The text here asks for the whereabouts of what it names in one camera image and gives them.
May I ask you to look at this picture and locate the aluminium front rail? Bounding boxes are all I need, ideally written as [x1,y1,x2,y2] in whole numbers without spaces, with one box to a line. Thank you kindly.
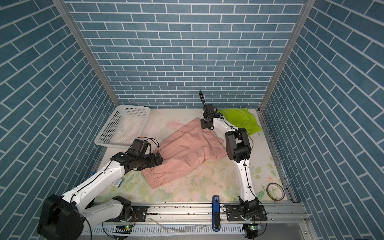
[89,202,310,226]

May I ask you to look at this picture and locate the white slotted cable duct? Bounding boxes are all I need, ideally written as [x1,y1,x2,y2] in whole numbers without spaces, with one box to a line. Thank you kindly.
[82,224,245,237]

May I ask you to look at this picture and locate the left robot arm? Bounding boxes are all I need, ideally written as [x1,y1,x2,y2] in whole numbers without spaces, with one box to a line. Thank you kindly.
[37,153,164,240]

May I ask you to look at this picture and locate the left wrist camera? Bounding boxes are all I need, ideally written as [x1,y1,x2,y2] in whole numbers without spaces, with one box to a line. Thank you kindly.
[126,139,152,156]

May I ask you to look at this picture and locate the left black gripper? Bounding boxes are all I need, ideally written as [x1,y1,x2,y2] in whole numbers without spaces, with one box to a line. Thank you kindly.
[137,151,165,171]

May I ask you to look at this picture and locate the white plastic basket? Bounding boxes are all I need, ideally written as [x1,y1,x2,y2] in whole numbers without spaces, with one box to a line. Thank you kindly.
[94,105,151,149]

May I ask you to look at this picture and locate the blue handheld tool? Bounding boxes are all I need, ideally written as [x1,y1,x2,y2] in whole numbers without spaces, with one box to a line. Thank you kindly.
[212,195,221,232]

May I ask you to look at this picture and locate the pink shorts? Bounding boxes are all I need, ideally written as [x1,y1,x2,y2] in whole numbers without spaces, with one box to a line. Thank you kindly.
[142,118,227,189]

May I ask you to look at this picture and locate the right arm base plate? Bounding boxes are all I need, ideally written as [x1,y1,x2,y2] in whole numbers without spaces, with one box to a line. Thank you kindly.
[222,204,268,222]

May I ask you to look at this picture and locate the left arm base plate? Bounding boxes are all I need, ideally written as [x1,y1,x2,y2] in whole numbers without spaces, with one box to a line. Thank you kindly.
[131,206,149,223]

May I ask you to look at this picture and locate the neon green shorts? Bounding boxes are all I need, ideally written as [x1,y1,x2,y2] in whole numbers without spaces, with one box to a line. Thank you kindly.
[219,108,262,135]

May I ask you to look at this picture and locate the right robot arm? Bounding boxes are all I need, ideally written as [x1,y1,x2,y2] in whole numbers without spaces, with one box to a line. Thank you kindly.
[201,101,267,221]

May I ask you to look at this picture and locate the brown tape roll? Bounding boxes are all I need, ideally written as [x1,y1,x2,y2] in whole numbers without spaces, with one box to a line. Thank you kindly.
[266,183,286,202]

